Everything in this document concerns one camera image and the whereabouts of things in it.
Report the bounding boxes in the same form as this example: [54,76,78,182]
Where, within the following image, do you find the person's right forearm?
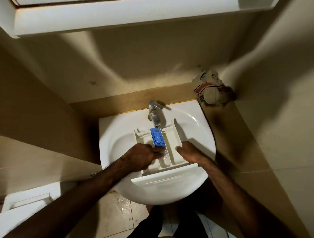
[201,159,283,238]

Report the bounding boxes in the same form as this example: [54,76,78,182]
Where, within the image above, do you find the white toilet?
[0,181,74,238]

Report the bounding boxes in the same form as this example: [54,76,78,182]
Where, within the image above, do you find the chrome faucet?
[148,100,164,129]

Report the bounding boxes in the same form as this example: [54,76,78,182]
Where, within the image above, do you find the person's black shorts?
[127,206,209,238]

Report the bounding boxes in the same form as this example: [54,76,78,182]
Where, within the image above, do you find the white cabinet side shelf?
[238,0,280,10]

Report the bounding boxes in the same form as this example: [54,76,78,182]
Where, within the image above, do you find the white ceramic sink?
[99,100,216,206]

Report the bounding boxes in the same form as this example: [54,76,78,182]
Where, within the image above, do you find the person's left forearm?
[0,159,134,238]

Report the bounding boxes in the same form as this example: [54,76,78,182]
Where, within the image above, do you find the white mirror cabinet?
[0,0,280,39]

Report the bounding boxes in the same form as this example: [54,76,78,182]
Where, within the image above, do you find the person's left hand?
[120,143,165,172]

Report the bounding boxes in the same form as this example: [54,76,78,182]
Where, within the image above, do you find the white detergent drawer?
[131,118,199,185]

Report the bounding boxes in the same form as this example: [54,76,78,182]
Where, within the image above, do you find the crumpled beige striped rag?
[192,70,236,106]

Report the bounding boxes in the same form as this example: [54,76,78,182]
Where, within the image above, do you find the person's right hand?
[175,141,214,170]

